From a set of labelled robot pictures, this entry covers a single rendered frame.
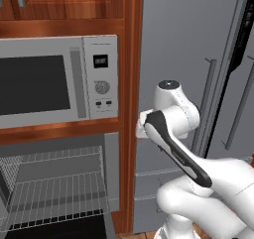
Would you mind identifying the grey built-in oven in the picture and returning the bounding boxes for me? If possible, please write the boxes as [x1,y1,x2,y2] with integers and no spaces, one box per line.
[0,132,121,239]

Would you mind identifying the wooden cupboard door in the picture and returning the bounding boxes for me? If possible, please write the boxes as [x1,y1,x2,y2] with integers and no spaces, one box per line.
[7,0,125,20]
[0,0,16,22]

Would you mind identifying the grey fridge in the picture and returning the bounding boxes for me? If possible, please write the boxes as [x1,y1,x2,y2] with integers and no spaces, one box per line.
[132,0,254,235]

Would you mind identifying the grey microwave oven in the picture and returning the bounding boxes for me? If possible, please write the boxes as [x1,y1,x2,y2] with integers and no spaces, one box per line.
[0,34,119,130]

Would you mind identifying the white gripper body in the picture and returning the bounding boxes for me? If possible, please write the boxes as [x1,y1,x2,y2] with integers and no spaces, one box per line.
[135,109,156,139]

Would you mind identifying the grey fridge door handle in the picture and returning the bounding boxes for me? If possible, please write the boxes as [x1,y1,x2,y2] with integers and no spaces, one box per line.
[224,55,254,152]
[190,58,218,156]

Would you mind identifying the grey microwave door handle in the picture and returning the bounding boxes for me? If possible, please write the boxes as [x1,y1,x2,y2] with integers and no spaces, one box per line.
[68,47,88,119]

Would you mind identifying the wooden cabinet frame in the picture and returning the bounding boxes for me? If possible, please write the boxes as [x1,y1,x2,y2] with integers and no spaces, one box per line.
[0,0,145,235]

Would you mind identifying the wire oven rack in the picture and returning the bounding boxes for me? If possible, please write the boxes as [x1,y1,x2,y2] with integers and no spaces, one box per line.
[0,145,105,185]
[0,171,110,232]

